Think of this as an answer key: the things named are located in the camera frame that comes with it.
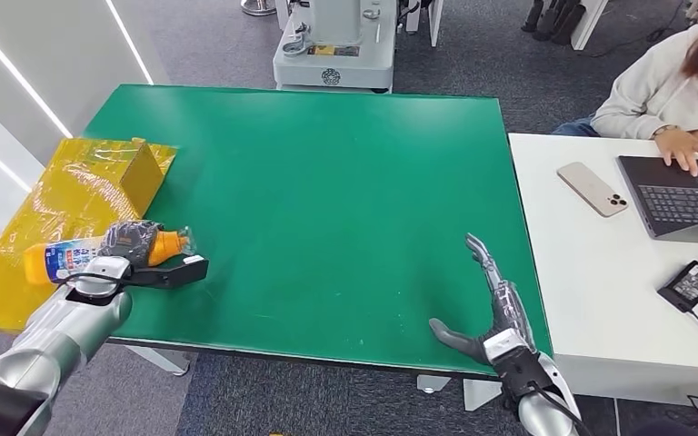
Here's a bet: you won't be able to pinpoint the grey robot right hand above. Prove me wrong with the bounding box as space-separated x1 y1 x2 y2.
428 233 537 366

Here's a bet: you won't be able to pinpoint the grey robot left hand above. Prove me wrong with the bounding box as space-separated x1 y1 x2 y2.
96 219 165 270

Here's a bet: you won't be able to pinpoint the orange plastic bottle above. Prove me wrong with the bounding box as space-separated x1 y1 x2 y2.
22 226 197 288

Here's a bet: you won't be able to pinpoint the yellow taped cardboard box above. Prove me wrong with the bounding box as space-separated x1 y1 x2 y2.
0 136 179 336

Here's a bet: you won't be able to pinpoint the large white table foot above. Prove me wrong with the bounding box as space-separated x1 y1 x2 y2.
463 378 505 414

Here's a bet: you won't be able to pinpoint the small white table foot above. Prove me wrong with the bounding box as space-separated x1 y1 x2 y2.
415 373 454 396

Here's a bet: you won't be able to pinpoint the white slanted table leg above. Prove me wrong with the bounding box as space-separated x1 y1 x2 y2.
124 343 192 379

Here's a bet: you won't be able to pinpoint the beige smartphone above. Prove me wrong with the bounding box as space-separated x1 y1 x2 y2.
556 161 630 219

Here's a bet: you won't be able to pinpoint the black power adapter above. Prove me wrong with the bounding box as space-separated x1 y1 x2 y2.
656 260 698 314

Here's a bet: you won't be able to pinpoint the dark grey laptop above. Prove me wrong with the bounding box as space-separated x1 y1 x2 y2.
616 154 698 246

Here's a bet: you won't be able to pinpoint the person's hand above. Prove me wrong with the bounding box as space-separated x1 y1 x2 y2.
653 126 698 178

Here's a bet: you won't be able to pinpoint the chrome stand base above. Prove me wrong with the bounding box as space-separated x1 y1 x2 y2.
239 0 278 18

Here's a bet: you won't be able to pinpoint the person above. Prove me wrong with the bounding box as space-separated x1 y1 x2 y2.
550 3 698 177

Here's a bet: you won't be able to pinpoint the black boots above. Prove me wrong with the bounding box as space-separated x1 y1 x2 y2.
520 0 587 47

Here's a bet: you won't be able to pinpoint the white desk side panel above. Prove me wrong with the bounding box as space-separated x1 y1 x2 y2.
570 0 611 53

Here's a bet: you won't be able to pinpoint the white partition panel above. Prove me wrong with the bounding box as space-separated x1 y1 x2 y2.
405 0 445 49

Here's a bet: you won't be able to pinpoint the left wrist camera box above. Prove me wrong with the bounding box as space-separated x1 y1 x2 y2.
122 254 211 291

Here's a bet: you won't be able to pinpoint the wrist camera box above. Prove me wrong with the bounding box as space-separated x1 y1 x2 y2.
482 327 561 409
122 254 211 291

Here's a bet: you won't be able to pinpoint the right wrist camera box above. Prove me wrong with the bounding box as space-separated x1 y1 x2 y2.
482 327 561 409

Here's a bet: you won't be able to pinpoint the black floor cable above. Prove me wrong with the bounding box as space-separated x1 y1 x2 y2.
583 0 689 60

